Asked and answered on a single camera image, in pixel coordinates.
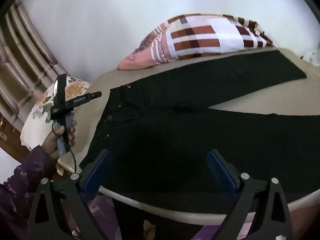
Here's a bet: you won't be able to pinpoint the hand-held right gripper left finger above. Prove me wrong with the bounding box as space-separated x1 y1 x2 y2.
26 149 114 240

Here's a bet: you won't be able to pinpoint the brown wooden door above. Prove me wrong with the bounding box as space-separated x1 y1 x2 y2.
0 115 33 161

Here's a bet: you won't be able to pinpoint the white floral pillow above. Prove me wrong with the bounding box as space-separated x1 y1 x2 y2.
20 77 90 151

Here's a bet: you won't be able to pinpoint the person's left hand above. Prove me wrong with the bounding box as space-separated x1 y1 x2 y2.
41 119 77 159

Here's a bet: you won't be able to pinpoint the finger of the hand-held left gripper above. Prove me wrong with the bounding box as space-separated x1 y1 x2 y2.
85 91 103 102

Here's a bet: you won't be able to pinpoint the white patterned cloth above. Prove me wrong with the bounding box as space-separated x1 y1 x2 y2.
301 41 320 68

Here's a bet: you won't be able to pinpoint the beige striped curtain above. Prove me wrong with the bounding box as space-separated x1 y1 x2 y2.
0 2 68 135

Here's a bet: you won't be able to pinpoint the black pants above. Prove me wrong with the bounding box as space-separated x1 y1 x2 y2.
79 48 320 215

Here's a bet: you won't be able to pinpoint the person's purple floral garment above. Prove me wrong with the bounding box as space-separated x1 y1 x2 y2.
67 194 253 240

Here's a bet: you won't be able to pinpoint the checked pink blanket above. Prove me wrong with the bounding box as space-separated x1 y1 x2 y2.
117 14 278 70

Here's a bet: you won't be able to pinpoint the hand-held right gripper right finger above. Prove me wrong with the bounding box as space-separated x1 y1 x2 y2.
207 149 293 240

